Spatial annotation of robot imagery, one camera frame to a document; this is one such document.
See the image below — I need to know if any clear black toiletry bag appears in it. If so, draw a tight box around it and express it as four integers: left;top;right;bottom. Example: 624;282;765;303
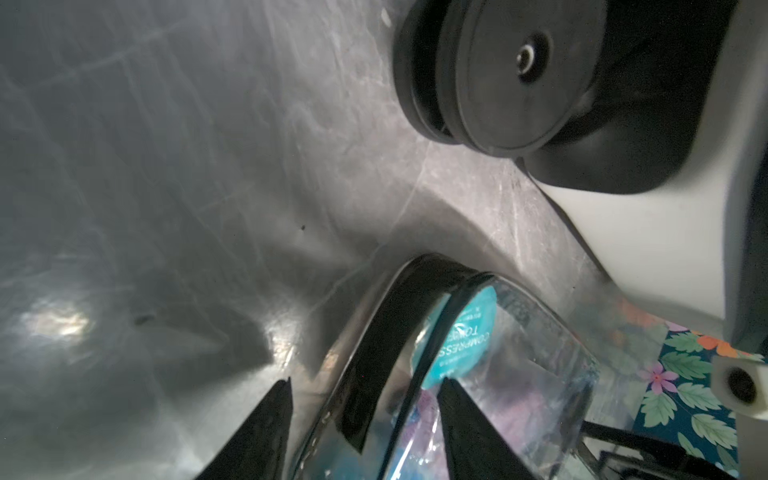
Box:
289;254;598;479

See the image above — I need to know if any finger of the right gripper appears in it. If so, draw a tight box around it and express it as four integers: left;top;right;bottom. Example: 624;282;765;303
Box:
578;422;738;480

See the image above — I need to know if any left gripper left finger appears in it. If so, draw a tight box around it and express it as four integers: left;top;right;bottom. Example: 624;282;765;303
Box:
196;378;293;480

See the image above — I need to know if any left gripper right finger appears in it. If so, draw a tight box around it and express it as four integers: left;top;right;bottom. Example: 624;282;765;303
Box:
437;378;534;479

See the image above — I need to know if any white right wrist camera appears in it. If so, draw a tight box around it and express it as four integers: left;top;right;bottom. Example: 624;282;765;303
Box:
710;357;768;480

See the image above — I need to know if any white black open suitcase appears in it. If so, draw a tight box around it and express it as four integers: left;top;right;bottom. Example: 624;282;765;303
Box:
393;1;767;354

